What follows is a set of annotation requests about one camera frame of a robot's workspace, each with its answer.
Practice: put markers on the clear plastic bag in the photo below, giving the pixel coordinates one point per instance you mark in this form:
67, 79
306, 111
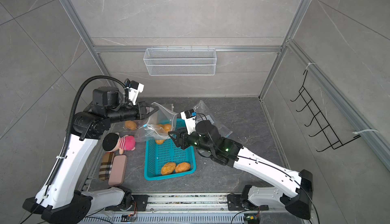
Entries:
204, 113
150, 130

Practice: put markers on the teal plastic basket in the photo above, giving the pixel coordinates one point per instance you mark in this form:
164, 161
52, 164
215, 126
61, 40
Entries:
156, 156

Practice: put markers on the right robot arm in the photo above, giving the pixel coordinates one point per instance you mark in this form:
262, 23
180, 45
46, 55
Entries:
292, 190

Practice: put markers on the yellow potato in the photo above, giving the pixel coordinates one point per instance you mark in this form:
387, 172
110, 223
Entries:
165, 127
159, 142
168, 168

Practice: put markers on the pink rectangular case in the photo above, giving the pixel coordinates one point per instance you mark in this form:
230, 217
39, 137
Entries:
118, 170

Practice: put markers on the plaid fabric pouch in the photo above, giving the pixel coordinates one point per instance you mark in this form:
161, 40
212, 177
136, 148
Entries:
106, 166

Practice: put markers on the black wire hook rack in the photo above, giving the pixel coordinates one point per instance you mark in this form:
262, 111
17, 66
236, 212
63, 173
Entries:
319, 118

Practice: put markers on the wrinkled tan potato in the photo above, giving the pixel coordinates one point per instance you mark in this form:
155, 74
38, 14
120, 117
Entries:
131, 125

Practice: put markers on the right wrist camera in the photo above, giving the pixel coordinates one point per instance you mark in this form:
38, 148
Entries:
189, 117

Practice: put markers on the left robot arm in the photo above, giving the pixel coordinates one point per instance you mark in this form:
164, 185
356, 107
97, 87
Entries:
58, 201

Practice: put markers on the pink plush doll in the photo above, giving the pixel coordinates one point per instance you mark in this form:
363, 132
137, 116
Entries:
113, 142

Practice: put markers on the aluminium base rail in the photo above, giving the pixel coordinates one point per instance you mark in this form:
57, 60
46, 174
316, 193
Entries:
194, 208

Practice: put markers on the wrinkled orange potato bottom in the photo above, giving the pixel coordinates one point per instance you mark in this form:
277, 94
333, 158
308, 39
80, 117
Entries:
182, 167

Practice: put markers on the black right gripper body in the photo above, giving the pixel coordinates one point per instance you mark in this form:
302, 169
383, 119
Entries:
188, 139

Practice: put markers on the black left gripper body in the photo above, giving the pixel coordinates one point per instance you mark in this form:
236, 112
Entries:
139, 111

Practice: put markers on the white mesh wall basket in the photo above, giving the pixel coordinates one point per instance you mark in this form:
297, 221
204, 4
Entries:
180, 61

